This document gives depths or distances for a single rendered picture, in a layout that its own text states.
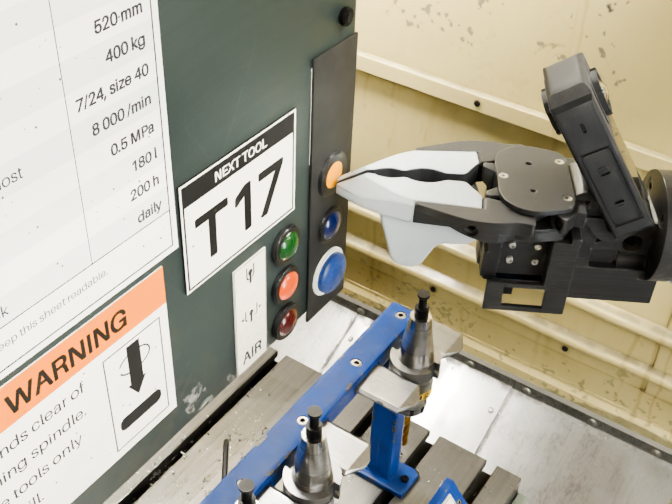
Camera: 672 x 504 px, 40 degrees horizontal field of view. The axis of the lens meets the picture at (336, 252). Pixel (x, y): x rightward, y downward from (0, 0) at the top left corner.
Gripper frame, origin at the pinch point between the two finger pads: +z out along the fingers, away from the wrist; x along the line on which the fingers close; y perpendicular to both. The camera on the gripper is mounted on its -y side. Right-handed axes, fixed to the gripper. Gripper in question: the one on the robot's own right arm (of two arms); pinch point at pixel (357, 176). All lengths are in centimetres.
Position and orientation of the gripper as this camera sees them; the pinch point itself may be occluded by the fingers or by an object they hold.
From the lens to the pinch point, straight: 58.3
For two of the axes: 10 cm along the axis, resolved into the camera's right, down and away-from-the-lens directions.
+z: -10.0, -0.7, 0.3
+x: 0.6, -6.3, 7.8
